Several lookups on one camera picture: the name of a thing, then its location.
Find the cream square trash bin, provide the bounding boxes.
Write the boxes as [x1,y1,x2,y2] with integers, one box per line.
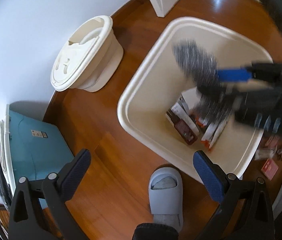
[116,16,274,184]

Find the red cigarette pack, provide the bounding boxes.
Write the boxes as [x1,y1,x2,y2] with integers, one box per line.
[261,159,279,180]

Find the white orange carton in bin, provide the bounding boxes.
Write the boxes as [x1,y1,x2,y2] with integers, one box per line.
[199,116,230,151]

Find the teal storage box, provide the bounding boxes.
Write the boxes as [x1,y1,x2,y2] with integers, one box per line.
[8,109,75,209]

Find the dark red box in bin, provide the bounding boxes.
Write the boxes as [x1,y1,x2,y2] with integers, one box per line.
[174,119,197,145]

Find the grey left slipper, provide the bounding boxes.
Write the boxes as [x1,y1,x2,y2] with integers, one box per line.
[149,167,183,232]

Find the cream oval lidded bucket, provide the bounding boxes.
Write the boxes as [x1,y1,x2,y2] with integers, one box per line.
[50,15,123,93]

